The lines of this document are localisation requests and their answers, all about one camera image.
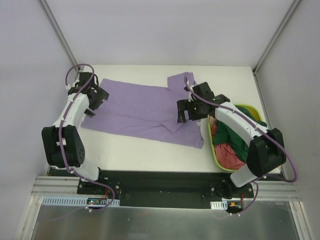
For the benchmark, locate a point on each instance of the purple t shirt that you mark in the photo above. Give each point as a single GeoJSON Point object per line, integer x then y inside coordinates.
{"type": "Point", "coordinates": [147, 112]}

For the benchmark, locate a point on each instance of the red pink t shirt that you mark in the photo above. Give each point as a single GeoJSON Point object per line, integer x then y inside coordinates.
{"type": "Point", "coordinates": [227, 157]}

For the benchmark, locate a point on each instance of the left aluminium frame post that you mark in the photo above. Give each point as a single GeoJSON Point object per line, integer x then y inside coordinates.
{"type": "Point", "coordinates": [44, 5]}

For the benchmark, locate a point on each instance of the left white slotted cable duct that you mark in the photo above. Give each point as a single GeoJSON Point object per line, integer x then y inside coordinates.
{"type": "Point", "coordinates": [70, 201]}

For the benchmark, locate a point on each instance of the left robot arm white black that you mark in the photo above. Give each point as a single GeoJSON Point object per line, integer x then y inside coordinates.
{"type": "Point", "coordinates": [64, 149]}

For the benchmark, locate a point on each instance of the dark green t shirt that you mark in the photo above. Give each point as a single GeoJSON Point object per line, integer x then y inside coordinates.
{"type": "Point", "coordinates": [235, 135]}

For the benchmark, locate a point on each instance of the lime green plastic basket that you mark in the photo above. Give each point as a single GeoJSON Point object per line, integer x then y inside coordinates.
{"type": "Point", "coordinates": [212, 150]}

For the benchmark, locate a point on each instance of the right white slotted cable duct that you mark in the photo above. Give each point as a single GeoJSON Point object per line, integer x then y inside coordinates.
{"type": "Point", "coordinates": [219, 205]}

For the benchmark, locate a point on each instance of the light pink t shirt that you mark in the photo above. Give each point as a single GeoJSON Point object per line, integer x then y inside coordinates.
{"type": "Point", "coordinates": [212, 121]}

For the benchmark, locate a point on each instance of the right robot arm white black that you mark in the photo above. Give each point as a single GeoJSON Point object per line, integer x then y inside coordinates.
{"type": "Point", "coordinates": [266, 150]}

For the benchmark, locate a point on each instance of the aluminium front rail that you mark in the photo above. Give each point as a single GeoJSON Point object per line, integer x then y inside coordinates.
{"type": "Point", "coordinates": [68, 186]}

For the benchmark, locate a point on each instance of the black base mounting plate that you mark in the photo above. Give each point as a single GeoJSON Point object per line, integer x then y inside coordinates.
{"type": "Point", "coordinates": [151, 189]}

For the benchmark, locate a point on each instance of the right aluminium frame post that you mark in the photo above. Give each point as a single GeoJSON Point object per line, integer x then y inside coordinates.
{"type": "Point", "coordinates": [294, 5]}

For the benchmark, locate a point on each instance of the white slotted cable duct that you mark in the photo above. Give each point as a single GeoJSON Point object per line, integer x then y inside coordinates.
{"type": "Point", "coordinates": [219, 205]}
{"type": "Point", "coordinates": [70, 201]}

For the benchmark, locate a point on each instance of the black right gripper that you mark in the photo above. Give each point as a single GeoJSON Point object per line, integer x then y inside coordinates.
{"type": "Point", "coordinates": [183, 110]}

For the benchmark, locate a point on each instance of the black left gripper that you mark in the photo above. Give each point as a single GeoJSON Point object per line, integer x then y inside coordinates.
{"type": "Point", "coordinates": [100, 95]}

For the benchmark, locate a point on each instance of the aluminium frame post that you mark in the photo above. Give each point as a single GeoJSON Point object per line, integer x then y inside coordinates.
{"type": "Point", "coordinates": [44, 5]}
{"type": "Point", "coordinates": [294, 5]}

